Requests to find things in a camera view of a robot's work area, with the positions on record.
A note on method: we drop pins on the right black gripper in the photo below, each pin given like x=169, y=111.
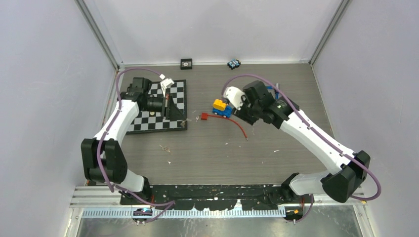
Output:
x=240, y=113

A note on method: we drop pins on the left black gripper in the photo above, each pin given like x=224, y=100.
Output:
x=169, y=109

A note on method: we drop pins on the silver key bunch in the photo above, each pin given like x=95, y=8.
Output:
x=165, y=148
x=184, y=123

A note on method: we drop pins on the red cable padlock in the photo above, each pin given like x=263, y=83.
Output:
x=205, y=116

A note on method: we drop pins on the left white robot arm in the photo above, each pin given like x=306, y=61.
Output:
x=102, y=155

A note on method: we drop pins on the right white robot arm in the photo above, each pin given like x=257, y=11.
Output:
x=345, y=171

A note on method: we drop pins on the blue yellow toy car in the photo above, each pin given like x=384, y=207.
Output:
x=221, y=108

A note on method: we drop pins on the small blue toy car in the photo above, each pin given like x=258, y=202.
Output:
x=233, y=64

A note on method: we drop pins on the small black square box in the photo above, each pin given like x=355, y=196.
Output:
x=186, y=64

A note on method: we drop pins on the blue cable lock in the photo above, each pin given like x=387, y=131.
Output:
x=276, y=93

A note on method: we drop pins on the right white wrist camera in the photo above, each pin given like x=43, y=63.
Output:
x=235, y=97

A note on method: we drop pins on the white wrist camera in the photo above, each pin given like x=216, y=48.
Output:
x=235, y=97
x=165, y=83

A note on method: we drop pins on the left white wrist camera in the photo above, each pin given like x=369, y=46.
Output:
x=165, y=83

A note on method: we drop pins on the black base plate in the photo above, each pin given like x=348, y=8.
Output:
x=214, y=197

